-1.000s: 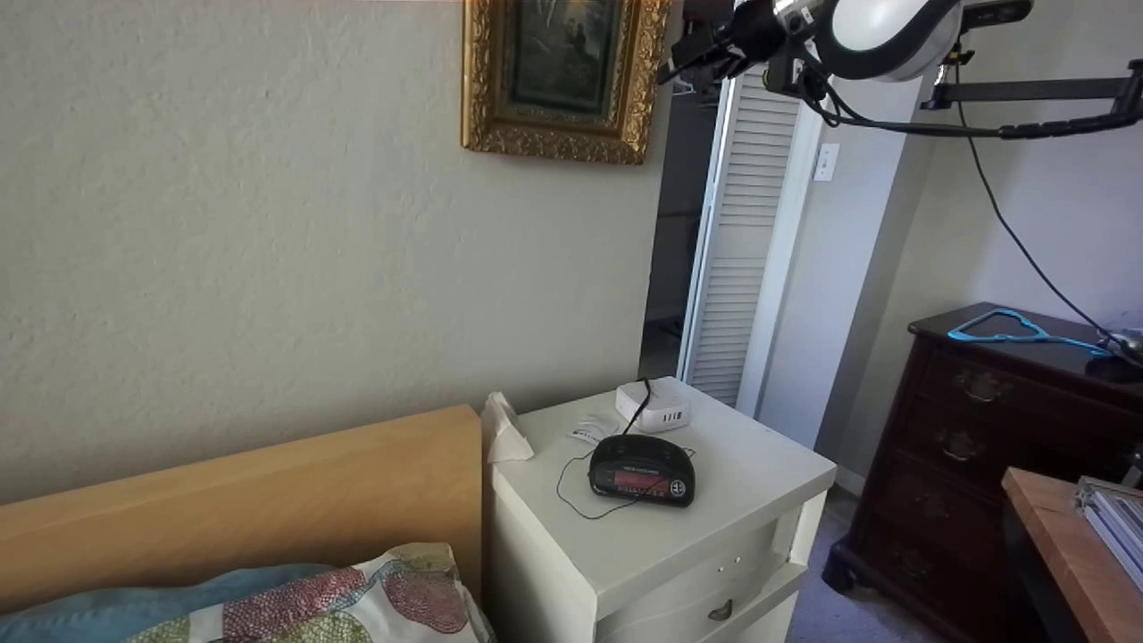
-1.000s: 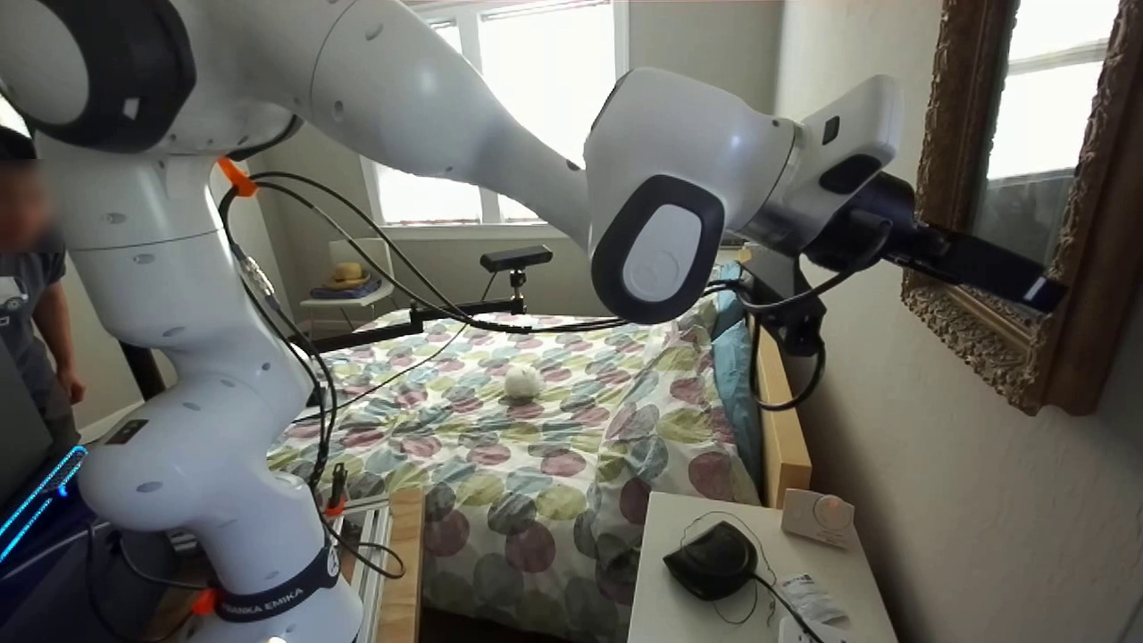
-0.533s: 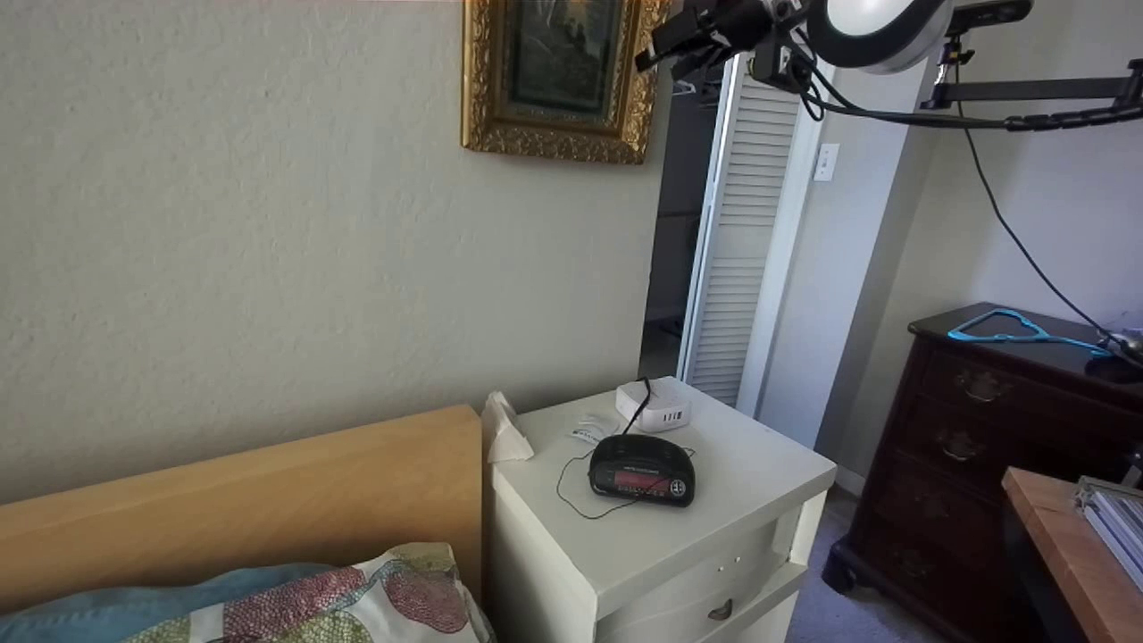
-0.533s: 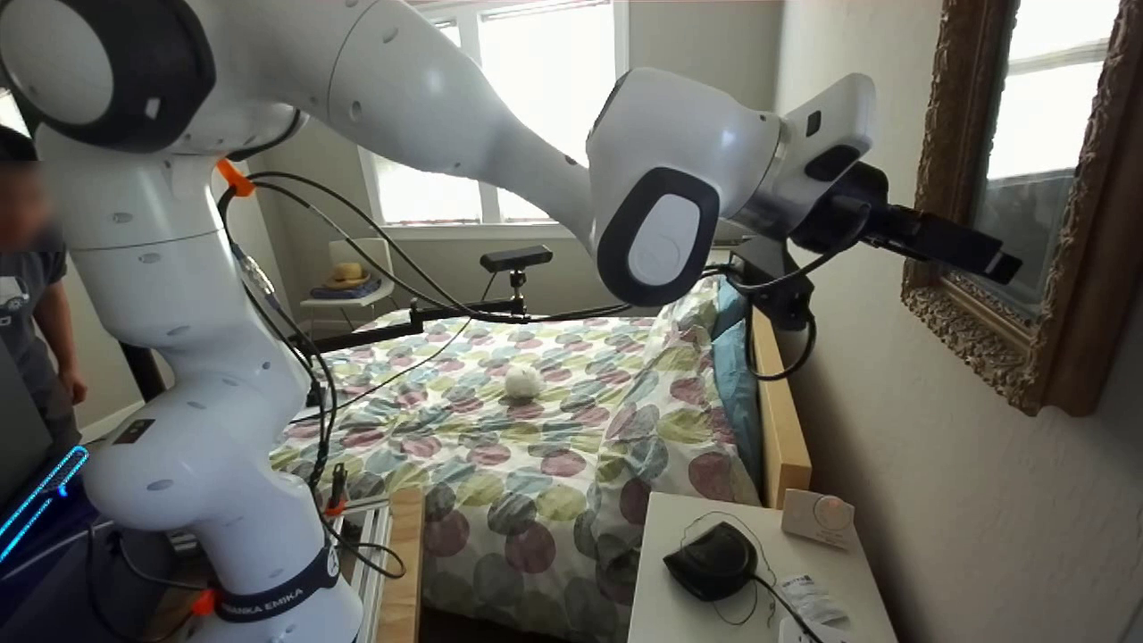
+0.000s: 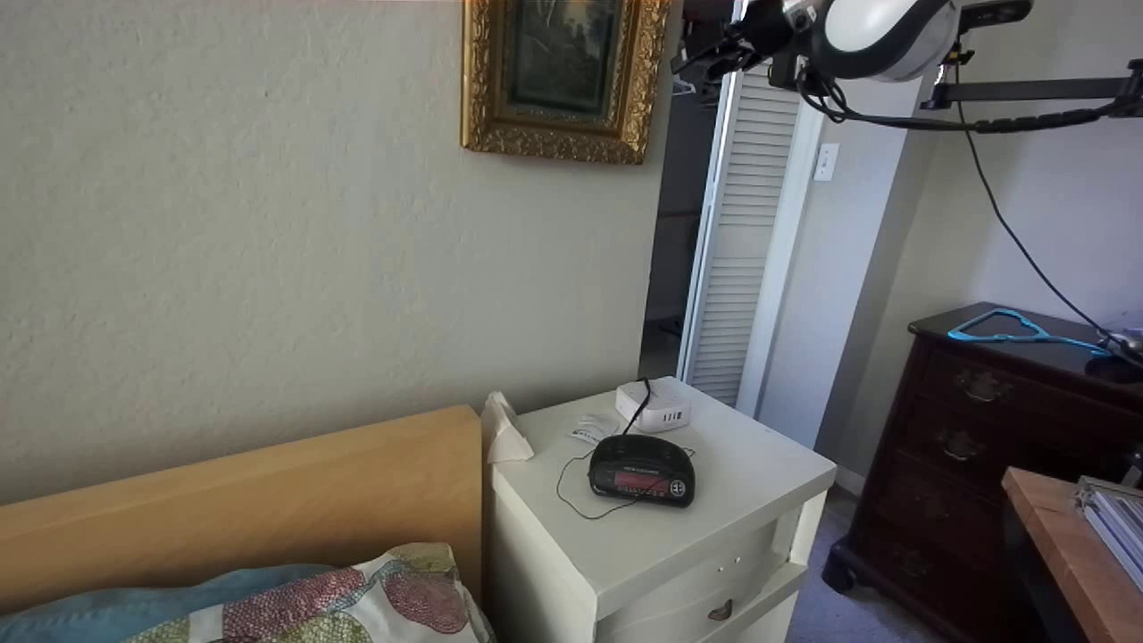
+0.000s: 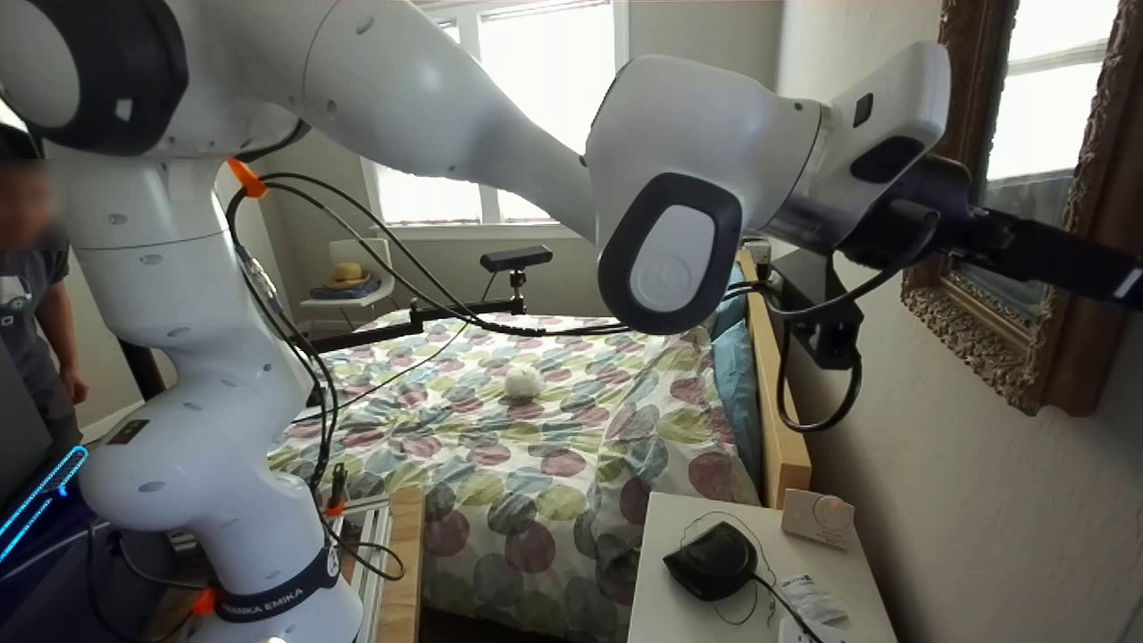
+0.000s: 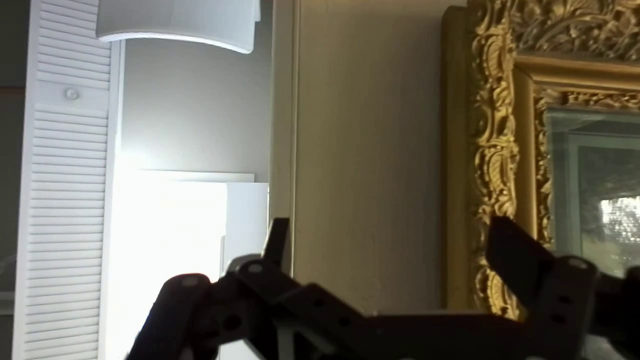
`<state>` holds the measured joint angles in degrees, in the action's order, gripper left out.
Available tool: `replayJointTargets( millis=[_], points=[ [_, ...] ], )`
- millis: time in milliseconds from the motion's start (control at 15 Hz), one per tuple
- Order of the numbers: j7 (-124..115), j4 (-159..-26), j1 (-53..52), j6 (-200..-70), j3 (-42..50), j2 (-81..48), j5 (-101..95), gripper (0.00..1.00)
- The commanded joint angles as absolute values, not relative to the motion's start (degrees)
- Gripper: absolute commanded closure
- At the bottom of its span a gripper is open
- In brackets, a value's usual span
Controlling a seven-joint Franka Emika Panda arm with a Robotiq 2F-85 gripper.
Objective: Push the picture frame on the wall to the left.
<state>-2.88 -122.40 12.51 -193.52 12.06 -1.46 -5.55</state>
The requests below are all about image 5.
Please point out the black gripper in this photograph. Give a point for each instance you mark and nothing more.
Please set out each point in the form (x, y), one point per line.
(769, 28)

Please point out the gold ornate picture frame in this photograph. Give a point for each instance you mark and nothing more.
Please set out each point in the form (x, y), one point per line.
(557, 137)

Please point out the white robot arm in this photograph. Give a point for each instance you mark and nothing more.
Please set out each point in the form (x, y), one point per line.
(888, 29)

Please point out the white louvered door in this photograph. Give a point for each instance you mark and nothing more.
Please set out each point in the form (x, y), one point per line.
(751, 237)

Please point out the white paper item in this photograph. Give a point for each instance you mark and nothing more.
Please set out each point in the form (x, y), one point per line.
(667, 416)

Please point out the black alarm clock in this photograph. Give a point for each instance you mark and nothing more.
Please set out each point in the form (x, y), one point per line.
(645, 469)

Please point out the dark wooden dresser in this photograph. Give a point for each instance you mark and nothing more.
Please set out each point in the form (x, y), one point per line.
(950, 477)

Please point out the white nightstand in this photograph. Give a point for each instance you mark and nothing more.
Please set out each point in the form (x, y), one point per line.
(572, 560)

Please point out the light wooden desk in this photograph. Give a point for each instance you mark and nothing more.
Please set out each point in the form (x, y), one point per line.
(1057, 536)

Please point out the grey stack of papers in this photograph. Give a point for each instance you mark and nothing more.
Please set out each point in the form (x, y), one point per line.
(1118, 524)

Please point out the floral bedspread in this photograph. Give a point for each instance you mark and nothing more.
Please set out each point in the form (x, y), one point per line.
(358, 594)

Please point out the light wooden headboard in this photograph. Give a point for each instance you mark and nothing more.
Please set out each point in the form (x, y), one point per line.
(238, 503)

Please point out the light blue pillow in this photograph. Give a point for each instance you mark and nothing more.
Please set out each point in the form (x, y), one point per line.
(118, 612)

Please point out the white light switch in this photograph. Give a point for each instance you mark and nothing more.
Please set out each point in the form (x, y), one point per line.
(826, 162)

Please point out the black camera boom rod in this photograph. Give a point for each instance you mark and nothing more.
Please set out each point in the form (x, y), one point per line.
(1037, 92)

